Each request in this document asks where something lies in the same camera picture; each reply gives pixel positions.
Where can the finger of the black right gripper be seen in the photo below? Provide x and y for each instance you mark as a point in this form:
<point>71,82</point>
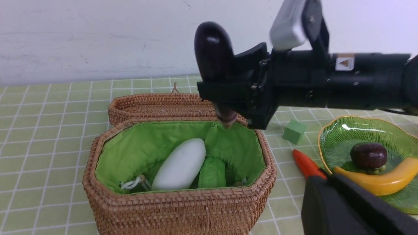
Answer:
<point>240,95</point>
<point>246,65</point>

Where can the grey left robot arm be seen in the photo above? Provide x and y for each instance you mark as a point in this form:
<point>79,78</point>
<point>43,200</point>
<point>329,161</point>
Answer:
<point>338,206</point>

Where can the green checkered tablecloth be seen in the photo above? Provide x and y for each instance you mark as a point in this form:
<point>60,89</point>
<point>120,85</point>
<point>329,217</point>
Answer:
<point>46,132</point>

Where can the green leaf-shaped glass plate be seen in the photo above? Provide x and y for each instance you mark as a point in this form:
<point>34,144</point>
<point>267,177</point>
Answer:
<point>336,140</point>

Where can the white radish toy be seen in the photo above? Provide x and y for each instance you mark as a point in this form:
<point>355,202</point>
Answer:
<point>182,166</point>

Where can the yellow banana toy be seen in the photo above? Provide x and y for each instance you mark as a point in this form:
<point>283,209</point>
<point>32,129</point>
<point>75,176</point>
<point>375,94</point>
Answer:
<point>386,184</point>

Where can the orange carrot toy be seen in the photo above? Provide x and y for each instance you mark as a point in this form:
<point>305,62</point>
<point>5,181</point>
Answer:
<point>307,166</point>

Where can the woven rattan basket lid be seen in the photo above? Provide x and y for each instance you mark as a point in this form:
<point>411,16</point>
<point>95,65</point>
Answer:
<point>159,105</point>

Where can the purple eggplant toy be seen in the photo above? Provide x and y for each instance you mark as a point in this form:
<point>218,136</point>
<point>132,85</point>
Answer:
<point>214,55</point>

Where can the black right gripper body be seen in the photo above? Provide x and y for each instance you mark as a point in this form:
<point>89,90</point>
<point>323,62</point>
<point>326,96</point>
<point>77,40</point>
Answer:
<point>288,78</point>

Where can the green foam cube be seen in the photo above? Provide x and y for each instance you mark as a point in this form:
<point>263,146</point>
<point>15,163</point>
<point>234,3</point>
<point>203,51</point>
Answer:
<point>294,131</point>

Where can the woven rattan basket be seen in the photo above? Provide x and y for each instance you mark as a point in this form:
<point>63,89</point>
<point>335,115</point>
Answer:
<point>135,149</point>

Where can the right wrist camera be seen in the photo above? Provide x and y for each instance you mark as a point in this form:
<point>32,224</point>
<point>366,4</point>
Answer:
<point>299,21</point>

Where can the dark purple mangosteen toy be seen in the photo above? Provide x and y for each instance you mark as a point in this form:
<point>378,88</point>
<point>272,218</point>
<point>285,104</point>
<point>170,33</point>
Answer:
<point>369,156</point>

